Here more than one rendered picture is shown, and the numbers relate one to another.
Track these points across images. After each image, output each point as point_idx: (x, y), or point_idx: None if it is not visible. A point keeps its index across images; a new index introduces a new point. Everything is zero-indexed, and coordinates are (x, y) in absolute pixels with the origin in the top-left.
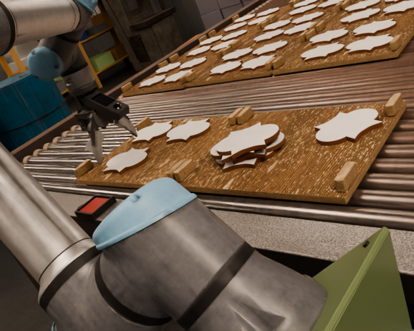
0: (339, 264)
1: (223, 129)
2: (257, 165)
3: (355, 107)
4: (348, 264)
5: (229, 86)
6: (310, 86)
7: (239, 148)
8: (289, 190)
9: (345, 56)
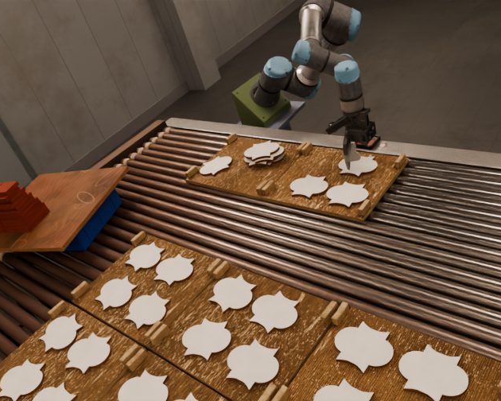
0: (245, 100)
1: (281, 184)
2: None
3: (203, 181)
4: (242, 94)
5: (276, 272)
6: (210, 226)
7: (266, 142)
8: (253, 139)
9: (168, 250)
